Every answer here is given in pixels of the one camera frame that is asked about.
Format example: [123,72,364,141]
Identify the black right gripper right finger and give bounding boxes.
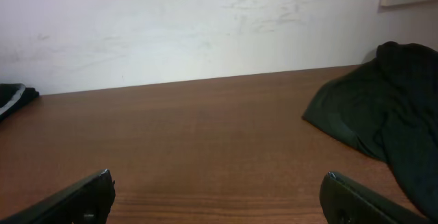
[319,172,432,224]

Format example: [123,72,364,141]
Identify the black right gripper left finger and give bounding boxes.
[1,169,116,224]

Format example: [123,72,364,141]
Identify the dark green Nike t-shirt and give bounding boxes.
[302,42,437,221]

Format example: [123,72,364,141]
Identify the black folded garment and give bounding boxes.
[1,84,40,121]

